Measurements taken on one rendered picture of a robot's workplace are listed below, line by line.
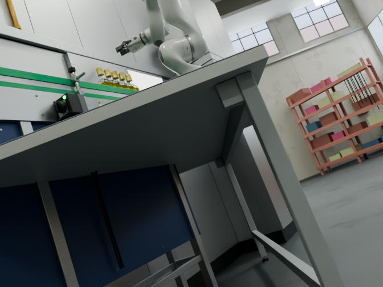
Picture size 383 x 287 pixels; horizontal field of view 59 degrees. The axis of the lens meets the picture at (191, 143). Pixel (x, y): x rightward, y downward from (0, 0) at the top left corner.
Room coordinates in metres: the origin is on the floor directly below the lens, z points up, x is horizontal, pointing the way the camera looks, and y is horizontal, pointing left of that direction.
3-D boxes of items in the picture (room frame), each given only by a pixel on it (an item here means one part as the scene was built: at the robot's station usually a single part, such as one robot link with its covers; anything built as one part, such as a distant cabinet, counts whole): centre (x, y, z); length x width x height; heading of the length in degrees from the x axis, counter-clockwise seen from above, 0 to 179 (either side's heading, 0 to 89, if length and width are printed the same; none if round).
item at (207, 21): (2.92, -0.40, 1.86); 0.70 x 0.37 x 0.89; 152
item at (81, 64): (2.08, 0.25, 1.32); 0.90 x 0.03 x 0.34; 152
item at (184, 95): (1.51, 0.53, 0.73); 1.58 x 1.52 x 0.04; 0
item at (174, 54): (1.49, -0.10, 1.11); 0.19 x 0.12 x 0.24; 103
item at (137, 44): (1.85, 0.09, 1.49); 0.11 x 0.10 x 0.07; 77
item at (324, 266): (1.51, -0.15, 0.36); 1.51 x 0.09 x 0.71; 0
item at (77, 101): (1.18, 0.37, 0.96); 0.08 x 0.08 x 0.08; 62
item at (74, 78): (1.29, 0.33, 1.11); 0.07 x 0.04 x 0.13; 62
